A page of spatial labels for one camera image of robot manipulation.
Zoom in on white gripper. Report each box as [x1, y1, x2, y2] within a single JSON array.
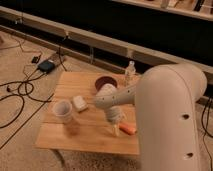
[[105, 106, 126, 136]]

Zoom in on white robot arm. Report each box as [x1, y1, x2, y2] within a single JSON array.
[[94, 63, 207, 171]]

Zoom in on dark red ceramic bowl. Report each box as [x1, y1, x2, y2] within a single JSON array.
[[95, 76, 117, 91]]

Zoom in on clear plastic bottle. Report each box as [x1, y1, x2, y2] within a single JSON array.
[[125, 61, 136, 86]]

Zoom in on wooden table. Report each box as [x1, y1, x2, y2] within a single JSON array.
[[36, 72, 139, 155]]

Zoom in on clear plastic cup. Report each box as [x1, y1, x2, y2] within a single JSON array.
[[52, 100, 72, 123]]

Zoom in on metal table leg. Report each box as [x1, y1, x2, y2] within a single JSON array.
[[52, 149, 66, 168]]

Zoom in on black power adapter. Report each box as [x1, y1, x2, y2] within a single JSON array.
[[38, 60, 55, 73]]

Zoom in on small black plug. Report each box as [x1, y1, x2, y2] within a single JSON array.
[[31, 56, 40, 64]]

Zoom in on black cable right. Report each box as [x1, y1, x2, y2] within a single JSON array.
[[199, 96, 213, 171]]

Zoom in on black floor cable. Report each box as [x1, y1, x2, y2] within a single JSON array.
[[0, 63, 56, 151]]

